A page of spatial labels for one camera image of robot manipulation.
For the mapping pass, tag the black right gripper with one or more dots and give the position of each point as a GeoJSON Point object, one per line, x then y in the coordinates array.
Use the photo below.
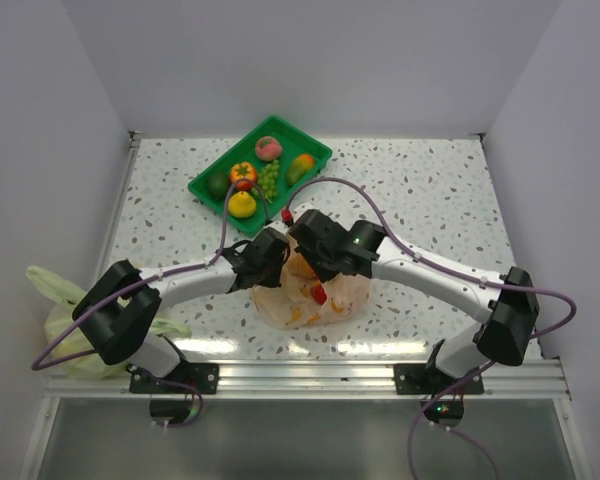
{"type": "Point", "coordinates": [322, 273]}

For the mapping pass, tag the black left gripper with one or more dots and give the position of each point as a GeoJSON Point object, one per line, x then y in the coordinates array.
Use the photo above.
{"type": "Point", "coordinates": [273, 280]}

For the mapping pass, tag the yellow orange peach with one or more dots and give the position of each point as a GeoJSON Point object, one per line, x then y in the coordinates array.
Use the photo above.
{"type": "Point", "coordinates": [303, 270]}

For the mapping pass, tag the red apple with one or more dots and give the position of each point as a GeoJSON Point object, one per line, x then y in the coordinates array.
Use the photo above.
{"type": "Point", "coordinates": [318, 293]}

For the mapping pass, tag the orange translucent plastic bag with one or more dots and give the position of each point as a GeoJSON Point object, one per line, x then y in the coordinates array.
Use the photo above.
{"type": "Point", "coordinates": [291, 306]}

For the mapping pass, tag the yellow lemon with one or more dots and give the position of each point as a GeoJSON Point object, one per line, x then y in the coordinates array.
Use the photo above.
{"type": "Point", "coordinates": [242, 205]}

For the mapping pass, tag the green grape bunch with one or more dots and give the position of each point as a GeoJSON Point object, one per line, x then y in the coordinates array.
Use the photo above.
{"type": "Point", "coordinates": [267, 179]}

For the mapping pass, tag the green lime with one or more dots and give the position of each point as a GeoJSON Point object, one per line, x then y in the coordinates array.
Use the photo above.
{"type": "Point", "coordinates": [218, 184]}

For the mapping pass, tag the red fruit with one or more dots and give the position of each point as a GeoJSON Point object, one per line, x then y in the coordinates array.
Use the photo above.
{"type": "Point", "coordinates": [243, 175]}

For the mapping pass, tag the green orange mango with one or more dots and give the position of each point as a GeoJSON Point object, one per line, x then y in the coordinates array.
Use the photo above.
{"type": "Point", "coordinates": [299, 167]}

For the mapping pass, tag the pink green peach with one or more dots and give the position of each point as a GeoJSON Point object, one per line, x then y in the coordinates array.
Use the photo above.
{"type": "Point", "coordinates": [268, 149]}

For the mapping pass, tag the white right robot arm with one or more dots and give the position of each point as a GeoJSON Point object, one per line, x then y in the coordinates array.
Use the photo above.
{"type": "Point", "coordinates": [503, 307]}

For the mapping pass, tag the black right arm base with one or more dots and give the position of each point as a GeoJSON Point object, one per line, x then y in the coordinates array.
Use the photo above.
{"type": "Point", "coordinates": [425, 378]}

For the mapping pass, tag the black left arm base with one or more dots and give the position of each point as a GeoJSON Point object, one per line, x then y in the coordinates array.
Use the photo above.
{"type": "Point", "coordinates": [158, 366]}

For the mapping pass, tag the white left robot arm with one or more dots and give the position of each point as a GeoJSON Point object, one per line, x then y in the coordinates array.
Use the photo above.
{"type": "Point", "coordinates": [116, 314]}

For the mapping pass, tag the green translucent plastic bag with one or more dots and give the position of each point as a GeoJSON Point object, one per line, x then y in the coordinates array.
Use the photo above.
{"type": "Point", "coordinates": [65, 295]}

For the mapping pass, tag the green plastic tray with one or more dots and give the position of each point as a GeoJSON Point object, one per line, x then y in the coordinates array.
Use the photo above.
{"type": "Point", "coordinates": [294, 143]}

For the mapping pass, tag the red cable connector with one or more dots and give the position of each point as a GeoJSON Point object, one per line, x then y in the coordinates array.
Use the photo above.
{"type": "Point", "coordinates": [287, 217]}

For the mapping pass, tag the aluminium side rail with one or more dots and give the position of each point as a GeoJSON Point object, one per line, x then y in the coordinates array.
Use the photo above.
{"type": "Point", "coordinates": [119, 199]}

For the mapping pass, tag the aluminium front rail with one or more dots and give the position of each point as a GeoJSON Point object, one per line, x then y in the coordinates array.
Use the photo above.
{"type": "Point", "coordinates": [332, 380]}

